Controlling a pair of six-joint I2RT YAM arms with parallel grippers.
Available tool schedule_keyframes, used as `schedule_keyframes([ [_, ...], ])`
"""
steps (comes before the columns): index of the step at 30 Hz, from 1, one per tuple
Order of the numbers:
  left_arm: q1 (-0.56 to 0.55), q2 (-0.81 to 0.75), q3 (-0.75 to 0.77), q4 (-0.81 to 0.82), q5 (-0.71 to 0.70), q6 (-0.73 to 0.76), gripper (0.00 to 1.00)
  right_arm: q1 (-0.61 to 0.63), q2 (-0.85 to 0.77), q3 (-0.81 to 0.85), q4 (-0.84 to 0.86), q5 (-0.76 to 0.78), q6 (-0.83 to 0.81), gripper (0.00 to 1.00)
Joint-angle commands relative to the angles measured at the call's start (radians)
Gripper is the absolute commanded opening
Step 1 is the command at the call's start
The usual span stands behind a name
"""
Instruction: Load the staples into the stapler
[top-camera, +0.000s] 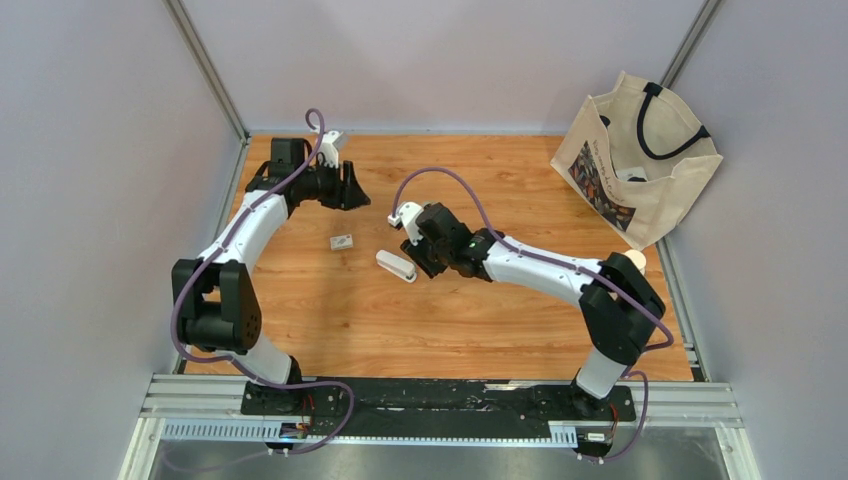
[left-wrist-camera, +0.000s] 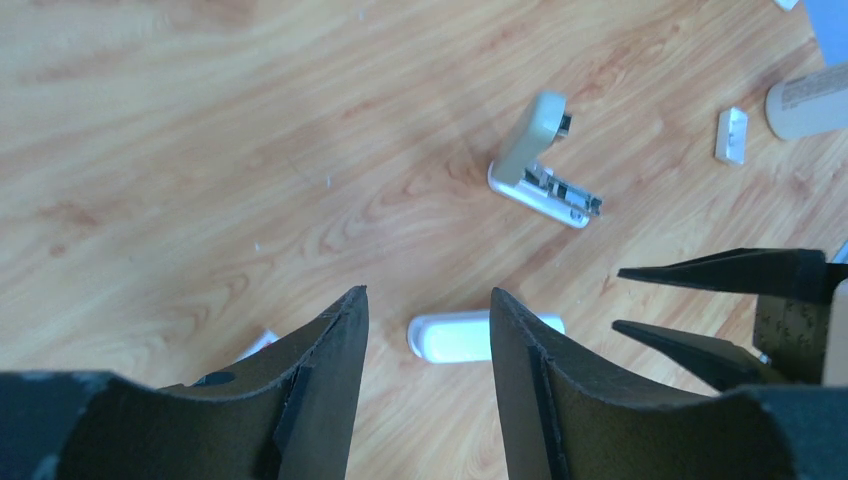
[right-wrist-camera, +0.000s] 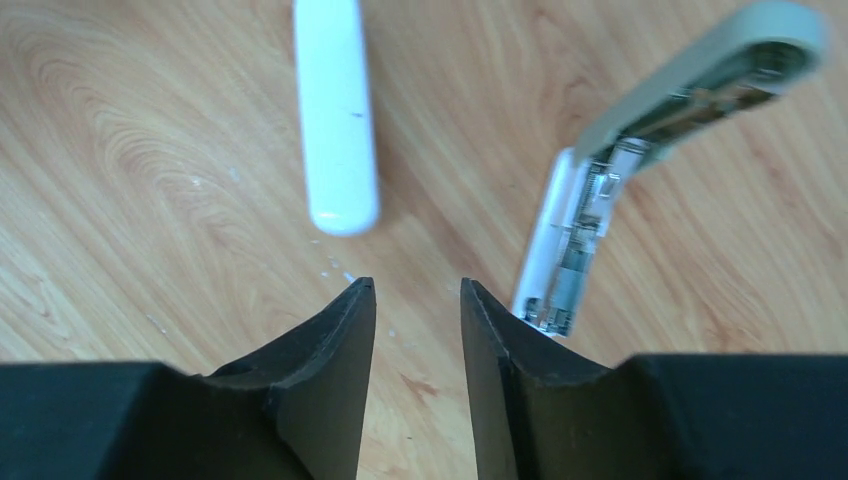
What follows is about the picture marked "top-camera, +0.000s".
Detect white staple box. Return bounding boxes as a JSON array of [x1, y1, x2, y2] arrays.
[[330, 234, 354, 251]]

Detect white stapler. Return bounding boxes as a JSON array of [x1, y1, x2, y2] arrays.
[[375, 250, 417, 283]]

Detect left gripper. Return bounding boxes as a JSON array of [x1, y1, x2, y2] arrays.
[[296, 158, 372, 212]]

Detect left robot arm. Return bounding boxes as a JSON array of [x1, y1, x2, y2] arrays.
[[170, 131, 371, 415]]

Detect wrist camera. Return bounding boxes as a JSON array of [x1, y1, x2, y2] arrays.
[[387, 202, 424, 246], [316, 130, 349, 169]]

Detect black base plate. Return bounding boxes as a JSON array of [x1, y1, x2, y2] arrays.
[[240, 377, 638, 439]]

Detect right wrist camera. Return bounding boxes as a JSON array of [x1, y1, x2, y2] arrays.
[[387, 202, 424, 246]]

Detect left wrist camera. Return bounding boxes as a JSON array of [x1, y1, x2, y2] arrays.
[[316, 130, 349, 169]]

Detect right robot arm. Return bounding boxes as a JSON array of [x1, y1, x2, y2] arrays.
[[387, 202, 666, 419]]

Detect beige canvas tote bag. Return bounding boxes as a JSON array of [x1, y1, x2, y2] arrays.
[[550, 72, 723, 250]]

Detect white plastic bottle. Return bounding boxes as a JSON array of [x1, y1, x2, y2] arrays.
[[624, 249, 647, 275]]

